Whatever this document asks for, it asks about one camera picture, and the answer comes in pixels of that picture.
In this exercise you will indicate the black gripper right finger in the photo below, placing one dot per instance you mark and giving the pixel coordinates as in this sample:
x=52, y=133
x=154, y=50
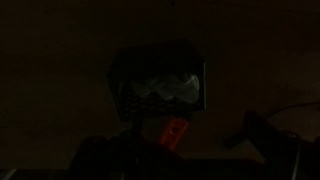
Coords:
x=266, y=136

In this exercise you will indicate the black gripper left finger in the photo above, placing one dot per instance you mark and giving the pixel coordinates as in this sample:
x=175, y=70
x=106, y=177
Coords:
x=93, y=156

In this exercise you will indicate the white waffle towel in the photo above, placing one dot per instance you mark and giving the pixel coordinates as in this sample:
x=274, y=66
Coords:
x=173, y=87

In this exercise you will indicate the black mesh basket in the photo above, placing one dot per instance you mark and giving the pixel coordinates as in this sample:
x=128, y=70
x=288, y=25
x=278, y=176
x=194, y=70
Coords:
x=156, y=60

